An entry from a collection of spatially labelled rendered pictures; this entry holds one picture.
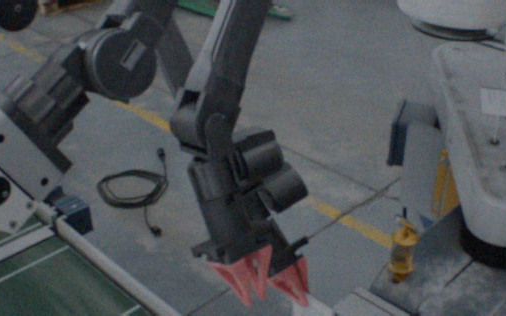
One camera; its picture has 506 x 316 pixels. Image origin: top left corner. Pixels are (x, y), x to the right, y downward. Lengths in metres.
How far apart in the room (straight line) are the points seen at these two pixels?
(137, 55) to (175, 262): 2.18
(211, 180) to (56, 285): 1.46
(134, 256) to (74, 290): 0.76
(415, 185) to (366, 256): 1.80
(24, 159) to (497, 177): 0.52
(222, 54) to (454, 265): 0.37
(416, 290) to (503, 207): 0.13
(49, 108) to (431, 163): 0.63
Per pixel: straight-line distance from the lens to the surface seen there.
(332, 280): 2.78
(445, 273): 0.74
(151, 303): 2.10
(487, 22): 0.88
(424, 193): 1.14
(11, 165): 0.72
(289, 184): 1.08
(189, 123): 0.82
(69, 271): 2.30
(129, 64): 0.74
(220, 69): 0.82
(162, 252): 2.94
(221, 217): 0.86
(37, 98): 0.72
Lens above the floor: 1.80
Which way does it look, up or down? 30 degrees down
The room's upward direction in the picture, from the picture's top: straight up
